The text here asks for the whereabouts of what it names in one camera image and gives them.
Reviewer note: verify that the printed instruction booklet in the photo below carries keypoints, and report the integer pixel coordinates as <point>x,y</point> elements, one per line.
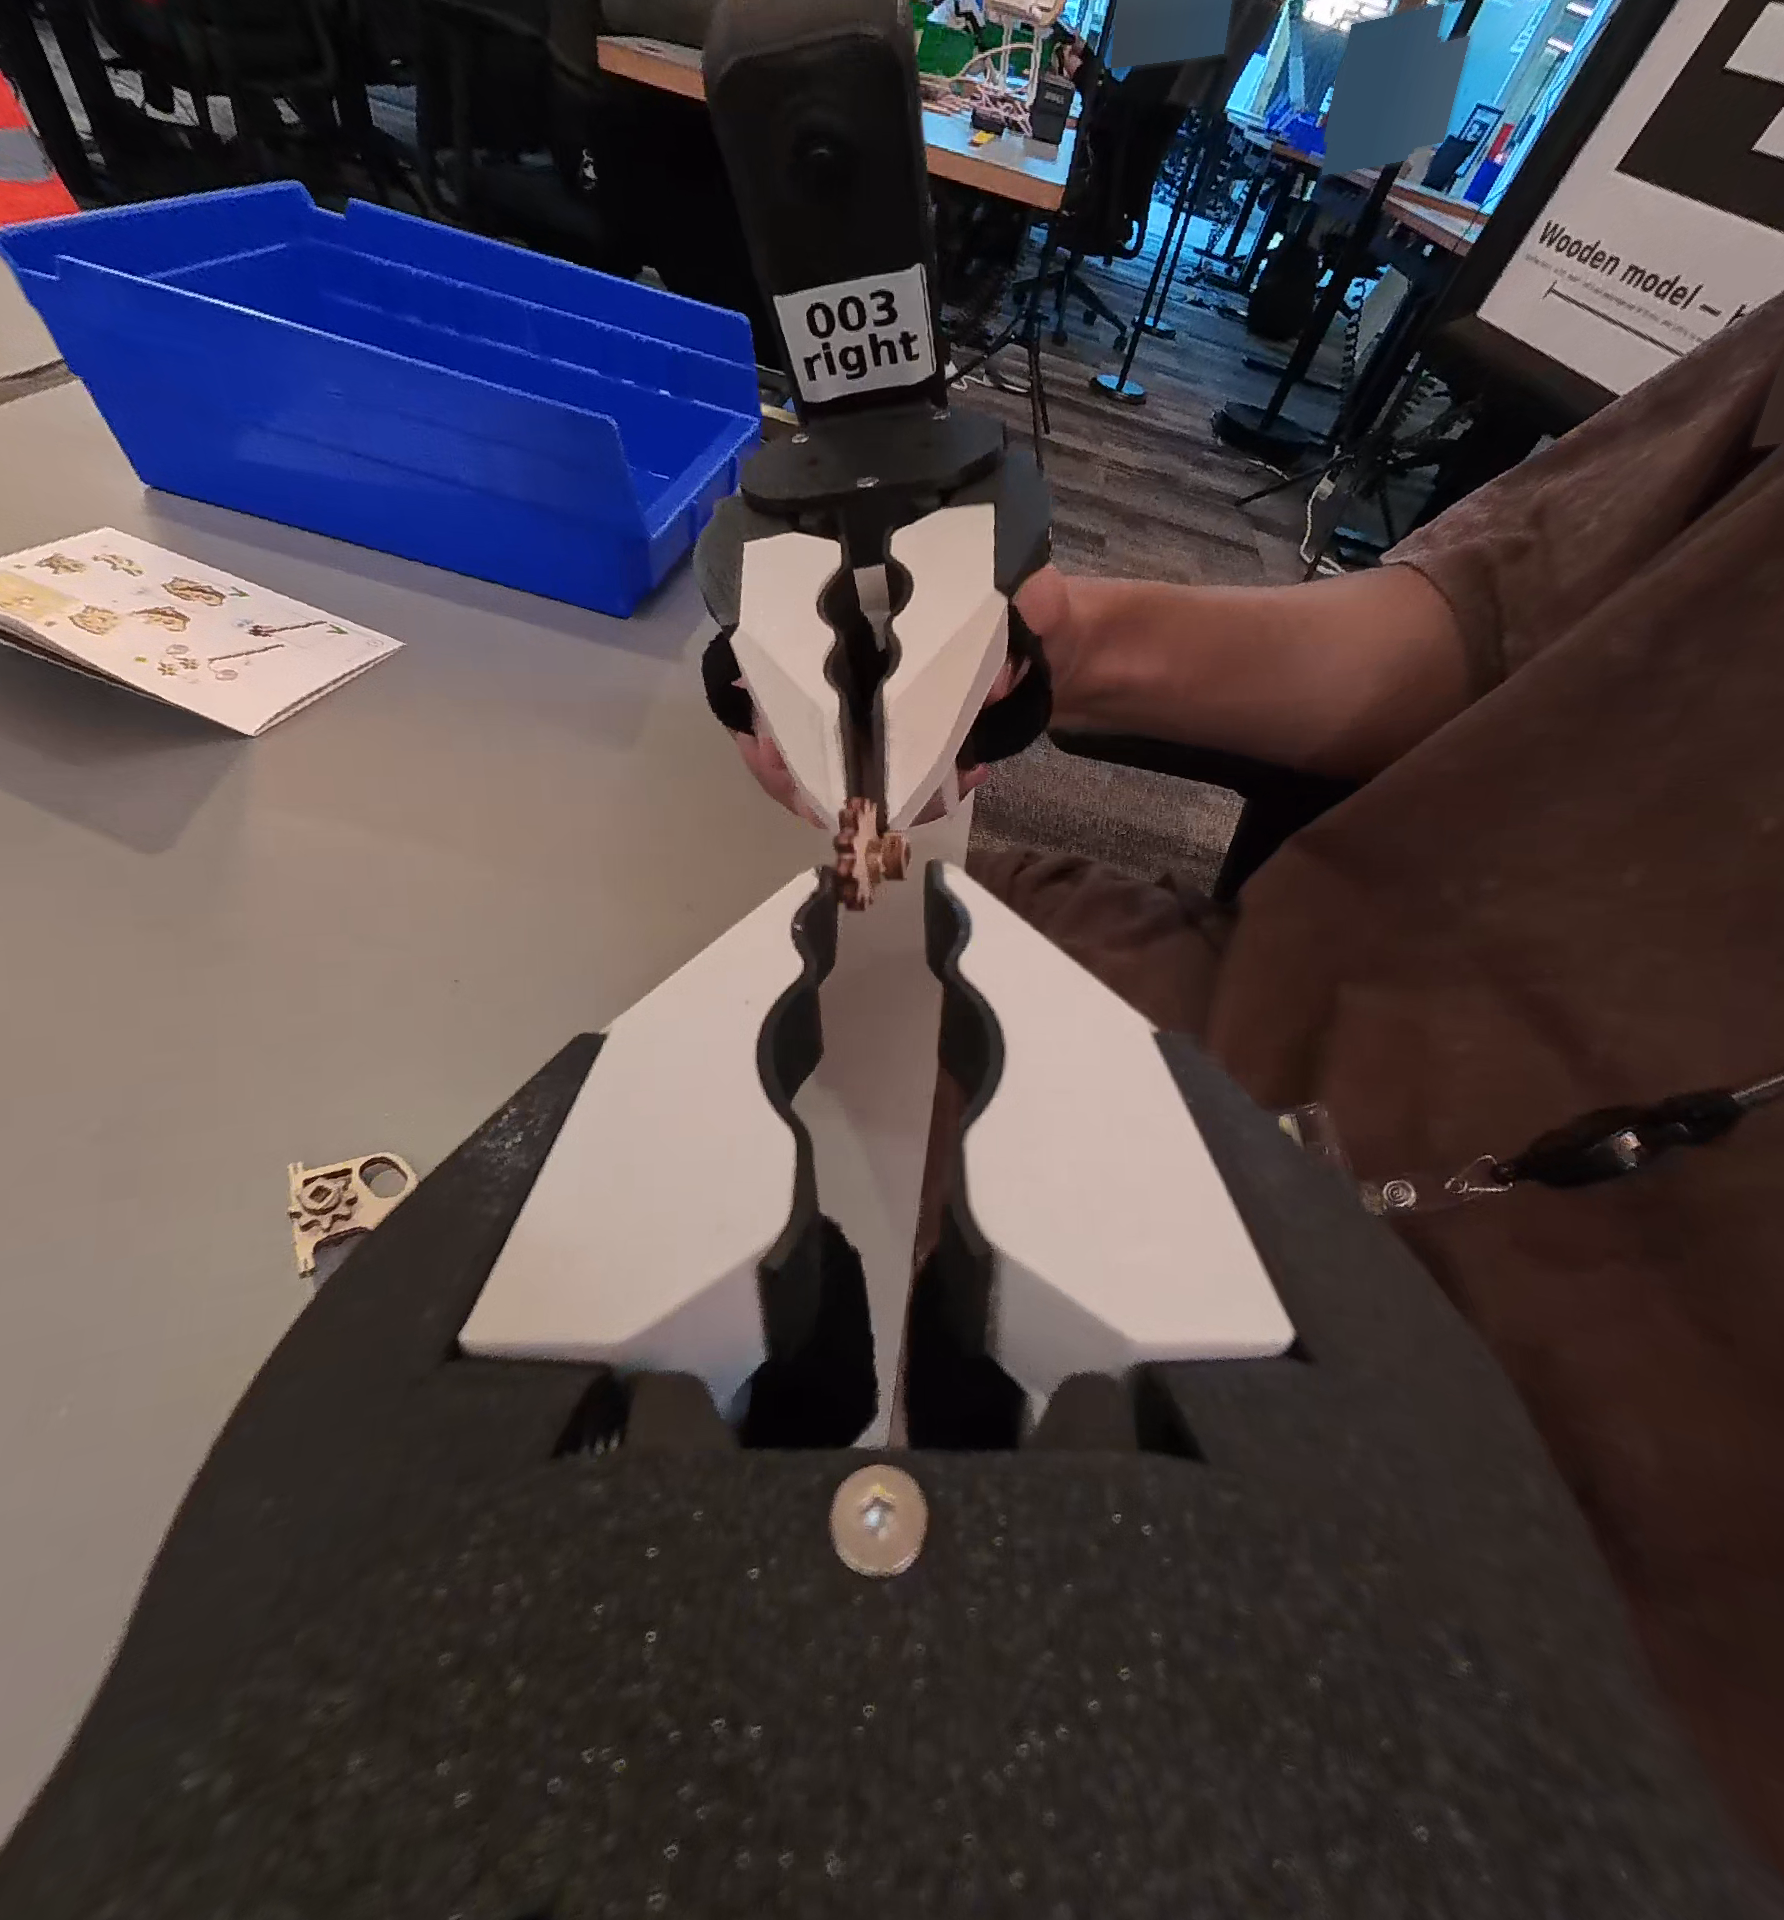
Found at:
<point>157,614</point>

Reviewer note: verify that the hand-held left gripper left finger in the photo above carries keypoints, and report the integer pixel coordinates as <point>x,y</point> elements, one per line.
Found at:
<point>631,1184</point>

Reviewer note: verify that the wooden-top desk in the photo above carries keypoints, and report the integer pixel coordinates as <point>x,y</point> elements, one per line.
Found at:
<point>1004,168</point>

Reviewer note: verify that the person's right hand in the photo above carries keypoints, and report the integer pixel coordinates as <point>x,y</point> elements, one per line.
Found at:
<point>1074,644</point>

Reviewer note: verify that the person's right forearm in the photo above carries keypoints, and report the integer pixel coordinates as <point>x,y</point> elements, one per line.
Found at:
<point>1266,653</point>

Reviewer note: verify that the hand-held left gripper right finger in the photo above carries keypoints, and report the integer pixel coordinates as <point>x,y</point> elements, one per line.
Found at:
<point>1124,1184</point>

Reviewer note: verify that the black tripod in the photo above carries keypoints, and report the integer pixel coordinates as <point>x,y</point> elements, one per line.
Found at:
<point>1357,345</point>

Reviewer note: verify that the small wooden gear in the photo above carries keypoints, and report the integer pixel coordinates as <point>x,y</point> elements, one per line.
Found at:
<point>871,859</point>

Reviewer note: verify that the black office chair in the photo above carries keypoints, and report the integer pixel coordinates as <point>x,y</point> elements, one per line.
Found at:
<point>1086,224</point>

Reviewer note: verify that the blue plastic bin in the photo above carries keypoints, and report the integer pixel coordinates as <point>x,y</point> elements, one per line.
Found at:
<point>382,405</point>

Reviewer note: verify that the flat wooden model part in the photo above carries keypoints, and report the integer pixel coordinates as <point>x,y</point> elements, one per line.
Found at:
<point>340,1200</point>

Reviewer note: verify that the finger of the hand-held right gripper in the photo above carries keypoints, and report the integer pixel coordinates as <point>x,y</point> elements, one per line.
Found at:
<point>781,644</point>
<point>952,631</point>

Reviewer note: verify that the white printed sign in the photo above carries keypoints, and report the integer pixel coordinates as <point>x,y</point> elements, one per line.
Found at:
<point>1613,255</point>

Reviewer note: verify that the wooden marble run model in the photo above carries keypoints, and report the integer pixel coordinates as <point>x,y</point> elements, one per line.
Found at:
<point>1020,68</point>

